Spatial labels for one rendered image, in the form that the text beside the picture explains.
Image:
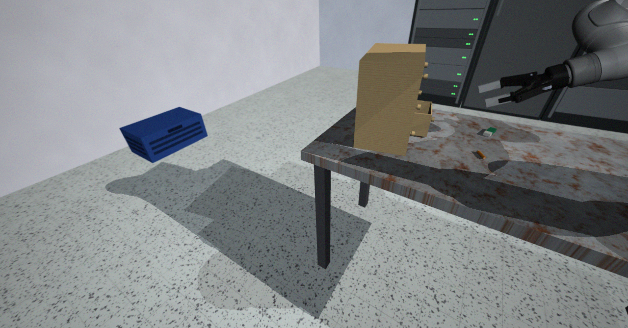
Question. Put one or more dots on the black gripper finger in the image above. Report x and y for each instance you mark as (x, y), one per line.
(517, 80)
(524, 93)

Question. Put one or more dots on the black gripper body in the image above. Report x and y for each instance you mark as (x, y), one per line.
(558, 76)

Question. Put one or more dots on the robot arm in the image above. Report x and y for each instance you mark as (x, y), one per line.
(601, 30)

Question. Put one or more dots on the small wooden chest of drawers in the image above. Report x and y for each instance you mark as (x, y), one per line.
(388, 87)

